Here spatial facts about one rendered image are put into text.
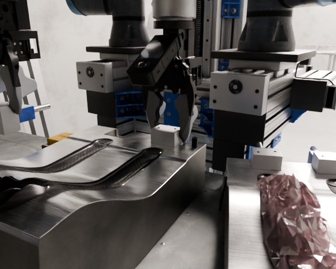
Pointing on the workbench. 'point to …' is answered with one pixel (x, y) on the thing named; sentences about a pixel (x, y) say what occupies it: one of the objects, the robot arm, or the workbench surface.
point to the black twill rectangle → (223, 189)
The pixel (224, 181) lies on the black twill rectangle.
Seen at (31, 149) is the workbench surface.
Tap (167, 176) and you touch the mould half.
